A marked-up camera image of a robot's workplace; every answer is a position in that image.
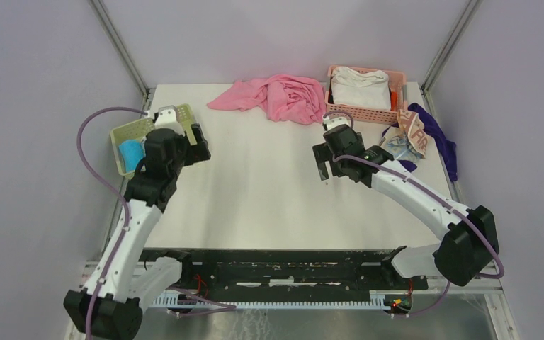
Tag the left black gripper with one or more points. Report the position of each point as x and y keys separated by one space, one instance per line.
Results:
x=194 y=152

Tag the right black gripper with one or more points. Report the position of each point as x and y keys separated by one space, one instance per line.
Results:
x=322 y=153

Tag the green plastic basket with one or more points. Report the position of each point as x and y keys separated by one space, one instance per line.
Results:
x=138 y=130

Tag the blue towel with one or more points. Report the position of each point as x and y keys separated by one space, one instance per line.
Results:
x=132 y=152

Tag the beige rabbit print towel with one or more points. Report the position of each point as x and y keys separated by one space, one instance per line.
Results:
x=408 y=141

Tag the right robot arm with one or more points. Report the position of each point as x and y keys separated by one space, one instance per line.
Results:
x=467 y=238

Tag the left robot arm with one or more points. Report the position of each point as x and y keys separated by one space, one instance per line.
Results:
x=112 y=302

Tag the pink towel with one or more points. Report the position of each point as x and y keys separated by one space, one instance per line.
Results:
x=282 y=97

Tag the white folded towel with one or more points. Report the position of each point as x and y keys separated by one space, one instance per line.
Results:
x=365 y=90

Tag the orange item in basket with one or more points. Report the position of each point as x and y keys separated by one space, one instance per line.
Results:
x=393 y=100

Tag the pink plastic basket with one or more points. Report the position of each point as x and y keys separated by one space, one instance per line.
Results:
x=397 y=83

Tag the purple cloth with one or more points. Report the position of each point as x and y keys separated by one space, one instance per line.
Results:
x=445 y=147

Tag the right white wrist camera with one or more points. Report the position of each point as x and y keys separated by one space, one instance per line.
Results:
x=331 y=122

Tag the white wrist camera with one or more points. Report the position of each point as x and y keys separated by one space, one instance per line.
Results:
x=331 y=122
x=167 y=117

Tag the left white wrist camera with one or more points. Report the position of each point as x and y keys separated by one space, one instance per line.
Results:
x=167 y=117

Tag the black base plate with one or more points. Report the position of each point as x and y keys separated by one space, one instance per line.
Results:
x=287 y=275

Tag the white cable duct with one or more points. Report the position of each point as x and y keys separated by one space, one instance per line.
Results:
x=173 y=301

